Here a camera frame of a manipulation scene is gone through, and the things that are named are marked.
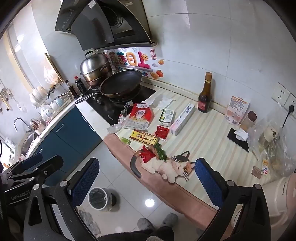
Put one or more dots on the yellow flat box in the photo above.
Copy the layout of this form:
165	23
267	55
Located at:
144	138

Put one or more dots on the dark brown sauce bottle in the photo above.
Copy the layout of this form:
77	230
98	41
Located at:
204	99

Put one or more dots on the black glass cooktop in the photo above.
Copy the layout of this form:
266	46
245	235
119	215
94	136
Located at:
108	109

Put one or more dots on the small white printed card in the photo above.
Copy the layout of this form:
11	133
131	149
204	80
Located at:
265	167

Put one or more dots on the white wall socket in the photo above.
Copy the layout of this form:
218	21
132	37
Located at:
283	95

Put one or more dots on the black phone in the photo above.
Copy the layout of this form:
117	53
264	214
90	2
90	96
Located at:
238	143

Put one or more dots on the green and white carton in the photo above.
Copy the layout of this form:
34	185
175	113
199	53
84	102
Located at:
167	117

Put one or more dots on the small dark red-capped bottle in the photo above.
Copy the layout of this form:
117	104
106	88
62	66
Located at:
80	85

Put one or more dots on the small light green wrapper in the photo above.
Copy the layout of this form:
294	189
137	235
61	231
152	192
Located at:
125	140

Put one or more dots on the black range hood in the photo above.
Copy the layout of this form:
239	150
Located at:
104	23

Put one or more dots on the long white pink box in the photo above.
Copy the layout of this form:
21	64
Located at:
182	119

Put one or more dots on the dark green wrapper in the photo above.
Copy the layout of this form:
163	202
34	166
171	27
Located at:
161	154

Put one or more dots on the colourful wall stickers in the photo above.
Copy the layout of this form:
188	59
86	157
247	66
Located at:
138	60

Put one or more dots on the red and white bag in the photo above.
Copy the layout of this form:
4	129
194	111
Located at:
140	115

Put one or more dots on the red sauce packet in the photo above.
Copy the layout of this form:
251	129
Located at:
161	133

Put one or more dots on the clear plastic wrapper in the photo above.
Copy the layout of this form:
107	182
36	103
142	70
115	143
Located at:
116	124

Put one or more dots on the thin dark condiment bottle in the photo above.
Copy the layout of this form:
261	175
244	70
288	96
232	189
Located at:
73	91

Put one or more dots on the white and pink rice cooker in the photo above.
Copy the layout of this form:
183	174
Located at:
282	199

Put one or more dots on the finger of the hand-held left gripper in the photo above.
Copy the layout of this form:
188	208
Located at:
52	163
34	158

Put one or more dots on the brown-lidded jar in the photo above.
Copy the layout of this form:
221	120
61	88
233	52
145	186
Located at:
251	118

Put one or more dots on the crumpled plastic bag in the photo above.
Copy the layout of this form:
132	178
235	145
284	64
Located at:
90	221

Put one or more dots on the person's dark trouser legs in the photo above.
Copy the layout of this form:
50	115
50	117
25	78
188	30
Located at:
138	235

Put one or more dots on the black power plug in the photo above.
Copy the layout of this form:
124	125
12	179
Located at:
286	113

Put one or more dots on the clear plastic bags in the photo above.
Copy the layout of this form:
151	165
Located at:
275	150

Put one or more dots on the stainless steel steamer pot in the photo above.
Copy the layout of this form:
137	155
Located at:
94	66

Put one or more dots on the small white tissue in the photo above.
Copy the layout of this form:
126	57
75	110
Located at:
241	134

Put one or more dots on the small brown packet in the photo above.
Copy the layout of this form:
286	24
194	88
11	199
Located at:
257	172

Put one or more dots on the grey bin with bag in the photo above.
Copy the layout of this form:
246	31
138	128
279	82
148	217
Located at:
98	198

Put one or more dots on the crumpled white tissue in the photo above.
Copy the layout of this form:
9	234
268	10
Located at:
165	102

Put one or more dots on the black wok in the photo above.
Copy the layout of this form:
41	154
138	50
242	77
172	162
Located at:
121	83

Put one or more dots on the wooden cutting board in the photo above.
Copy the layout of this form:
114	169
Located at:
54	67

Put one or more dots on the stack of white bowls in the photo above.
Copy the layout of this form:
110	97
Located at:
39	95

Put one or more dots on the blue kitchen cabinets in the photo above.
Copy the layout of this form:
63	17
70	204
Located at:
69	134

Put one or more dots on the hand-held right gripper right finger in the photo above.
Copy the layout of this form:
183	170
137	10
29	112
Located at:
208	183

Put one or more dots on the white and pink pouch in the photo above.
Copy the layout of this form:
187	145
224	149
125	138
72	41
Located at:
238	110

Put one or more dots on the metal dish rack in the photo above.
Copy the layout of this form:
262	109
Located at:
53	102

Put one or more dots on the red snack wrapper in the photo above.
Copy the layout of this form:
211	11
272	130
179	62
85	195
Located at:
145	155

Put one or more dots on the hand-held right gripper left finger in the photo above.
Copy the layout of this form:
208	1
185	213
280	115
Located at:
85	180

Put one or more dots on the grey slipper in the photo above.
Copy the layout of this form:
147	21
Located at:
145	223
168	220

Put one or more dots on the chrome faucet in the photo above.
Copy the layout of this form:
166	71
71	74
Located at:
20	121

